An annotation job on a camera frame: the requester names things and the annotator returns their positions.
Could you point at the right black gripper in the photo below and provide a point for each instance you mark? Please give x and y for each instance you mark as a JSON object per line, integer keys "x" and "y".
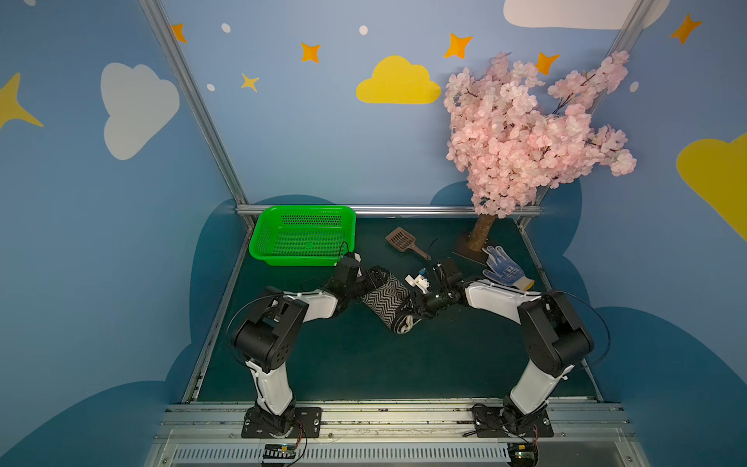
{"x": 423, "y": 301}

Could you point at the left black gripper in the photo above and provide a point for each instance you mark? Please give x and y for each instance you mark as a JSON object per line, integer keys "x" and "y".
{"x": 375, "y": 280}

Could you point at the black white knitted scarf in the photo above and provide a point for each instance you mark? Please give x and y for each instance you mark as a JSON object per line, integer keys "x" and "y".
{"x": 391, "y": 303}

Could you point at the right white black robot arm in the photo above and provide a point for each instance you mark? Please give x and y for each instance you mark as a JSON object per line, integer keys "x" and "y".
{"x": 554, "y": 336}

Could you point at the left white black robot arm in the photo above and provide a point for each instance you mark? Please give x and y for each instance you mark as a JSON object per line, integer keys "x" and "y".
{"x": 272, "y": 325}

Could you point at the green plastic basket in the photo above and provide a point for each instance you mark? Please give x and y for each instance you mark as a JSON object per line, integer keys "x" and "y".
{"x": 303, "y": 235}

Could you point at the brown plastic litter scoop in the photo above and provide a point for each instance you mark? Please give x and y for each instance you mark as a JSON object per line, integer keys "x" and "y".
{"x": 404, "y": 241}

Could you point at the blue white work glove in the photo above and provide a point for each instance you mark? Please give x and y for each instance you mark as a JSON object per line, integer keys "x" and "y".
{"x": 502, "y": 269}

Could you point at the pink artificial cherry blossom tree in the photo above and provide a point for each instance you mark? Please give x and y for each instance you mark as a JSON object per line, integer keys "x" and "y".
{"x": 509, "y": 148}

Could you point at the right electronics board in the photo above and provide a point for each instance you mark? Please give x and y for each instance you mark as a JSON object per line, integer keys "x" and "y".
{"x": 522, "y": 455}

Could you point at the electronics board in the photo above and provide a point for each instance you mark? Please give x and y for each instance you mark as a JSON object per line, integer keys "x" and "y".
{"x": 277, "y": 454}
{"x": 522, "y": 455}

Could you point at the left electronics board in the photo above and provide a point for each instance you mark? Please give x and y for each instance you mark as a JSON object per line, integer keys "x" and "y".
{"x": 277, "y": 454}

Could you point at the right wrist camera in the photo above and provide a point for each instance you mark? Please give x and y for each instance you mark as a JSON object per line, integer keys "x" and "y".
{"x": 420, "y": 281}

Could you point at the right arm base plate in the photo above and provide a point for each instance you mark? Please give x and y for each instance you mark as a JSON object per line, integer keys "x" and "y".
{"x": 500, "y": 422}

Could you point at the aluminium frame back bar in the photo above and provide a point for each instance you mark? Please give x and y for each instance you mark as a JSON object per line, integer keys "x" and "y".
{"x": 403, "y": 211}

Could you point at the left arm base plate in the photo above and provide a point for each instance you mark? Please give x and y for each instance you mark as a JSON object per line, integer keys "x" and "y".
{"x": 294, "y": 422}

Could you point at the aluminium front rail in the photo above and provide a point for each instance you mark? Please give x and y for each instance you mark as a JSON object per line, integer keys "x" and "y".
{"x": 421, "y": 432}

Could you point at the right aluminium frame post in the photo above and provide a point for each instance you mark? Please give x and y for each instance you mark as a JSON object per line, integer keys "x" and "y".
{"x": 624, "y": 41}

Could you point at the aluminium frame post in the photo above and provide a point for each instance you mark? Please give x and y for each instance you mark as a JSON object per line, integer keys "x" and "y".
{"x": 157, "y": 17}
{"x": 624, "y": 41}

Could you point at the left aluminium frame post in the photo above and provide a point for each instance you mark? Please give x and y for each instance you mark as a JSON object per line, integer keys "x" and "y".
{"x": 157, "y": 17}

